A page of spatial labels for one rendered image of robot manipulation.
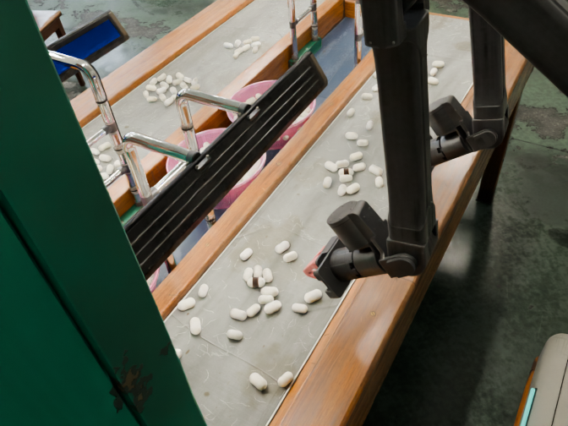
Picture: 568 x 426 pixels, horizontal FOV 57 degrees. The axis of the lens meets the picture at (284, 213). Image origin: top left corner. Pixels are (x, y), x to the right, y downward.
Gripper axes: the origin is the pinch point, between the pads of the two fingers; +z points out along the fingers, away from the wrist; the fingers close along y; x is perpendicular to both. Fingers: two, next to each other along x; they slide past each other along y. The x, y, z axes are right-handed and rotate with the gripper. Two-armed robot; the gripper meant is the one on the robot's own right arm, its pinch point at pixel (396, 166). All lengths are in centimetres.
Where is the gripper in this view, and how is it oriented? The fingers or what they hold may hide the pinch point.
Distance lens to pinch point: 127.0
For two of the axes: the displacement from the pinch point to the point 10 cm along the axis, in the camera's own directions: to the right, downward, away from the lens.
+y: -5.1, 6.4, -5.7
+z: -5.9, 2.2, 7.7
